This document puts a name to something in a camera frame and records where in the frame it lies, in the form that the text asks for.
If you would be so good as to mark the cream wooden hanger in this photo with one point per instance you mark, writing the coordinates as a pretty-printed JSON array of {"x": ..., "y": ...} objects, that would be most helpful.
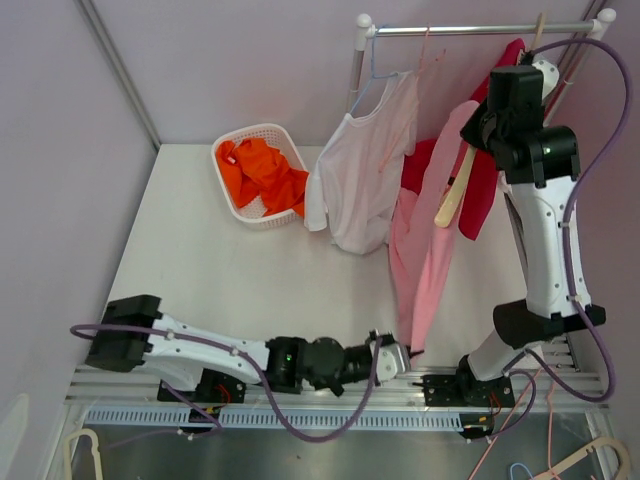
[{"x": 456, "y": 191}]

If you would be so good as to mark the cream hanger of crimson shirt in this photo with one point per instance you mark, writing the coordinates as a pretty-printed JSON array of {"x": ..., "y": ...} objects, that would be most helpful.
[{"x": 538, "y": 31}]

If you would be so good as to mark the white plastic basket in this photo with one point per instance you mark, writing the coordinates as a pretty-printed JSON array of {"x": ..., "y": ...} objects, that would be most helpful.
[{"x": 253, "y": 215}]

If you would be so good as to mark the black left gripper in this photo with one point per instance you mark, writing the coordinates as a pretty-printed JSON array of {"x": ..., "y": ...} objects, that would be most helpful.
[{"x": 412, "y": 353}]

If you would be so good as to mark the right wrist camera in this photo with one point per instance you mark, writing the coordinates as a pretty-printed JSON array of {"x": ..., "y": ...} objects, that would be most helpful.
[{"x": 545, "y": 75}]

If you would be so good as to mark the wooden hanger on floor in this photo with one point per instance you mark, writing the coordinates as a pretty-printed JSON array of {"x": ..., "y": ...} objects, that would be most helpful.
[{"x": 620, "y": 451}]

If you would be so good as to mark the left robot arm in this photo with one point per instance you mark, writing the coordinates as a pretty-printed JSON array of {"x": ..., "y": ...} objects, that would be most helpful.
[{"x": 134, "y": 333}]

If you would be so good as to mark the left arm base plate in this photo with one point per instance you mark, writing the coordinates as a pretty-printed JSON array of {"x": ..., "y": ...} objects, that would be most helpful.
[{"x": 216, "y": 388}]

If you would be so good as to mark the metal clothes rack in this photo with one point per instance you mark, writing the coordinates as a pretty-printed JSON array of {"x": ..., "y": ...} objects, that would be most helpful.
[{"x": 598, "y": 19}]

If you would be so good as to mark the pale pink t shirt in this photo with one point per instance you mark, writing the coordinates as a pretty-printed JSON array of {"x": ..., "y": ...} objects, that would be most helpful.
[{"x": 353, "y": 188}]

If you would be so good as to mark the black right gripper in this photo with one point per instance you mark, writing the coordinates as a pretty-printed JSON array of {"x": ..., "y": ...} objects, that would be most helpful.
[{"x": 472, "y": 134}]

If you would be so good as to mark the white slotted cable duct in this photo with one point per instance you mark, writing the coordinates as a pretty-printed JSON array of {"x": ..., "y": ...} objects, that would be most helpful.
[{"x": 267, "y": 419}]

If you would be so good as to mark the blue wire hanger on floor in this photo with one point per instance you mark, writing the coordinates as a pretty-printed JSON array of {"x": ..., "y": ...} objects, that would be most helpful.
[{"x": 519, "y": 471}]

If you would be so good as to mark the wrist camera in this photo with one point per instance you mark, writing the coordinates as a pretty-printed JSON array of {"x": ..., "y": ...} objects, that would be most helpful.
[
  {"x": 393, "y": 360},
  {"x": 545, "y": 75}
]

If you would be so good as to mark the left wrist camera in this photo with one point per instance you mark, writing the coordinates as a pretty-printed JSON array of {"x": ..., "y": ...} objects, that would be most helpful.
[{"x": 393, "y": 360}]

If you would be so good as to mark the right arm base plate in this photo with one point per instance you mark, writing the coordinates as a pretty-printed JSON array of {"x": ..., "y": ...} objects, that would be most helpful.
[{"x": 462, "y": 390}]

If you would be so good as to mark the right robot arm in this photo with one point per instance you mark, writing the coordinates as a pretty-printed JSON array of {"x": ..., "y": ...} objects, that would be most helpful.
[{"x": 541, "y": 166}]

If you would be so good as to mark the orange t shirt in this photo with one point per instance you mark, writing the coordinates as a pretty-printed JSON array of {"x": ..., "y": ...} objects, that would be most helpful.
[{"x": 254, "y": 169}]

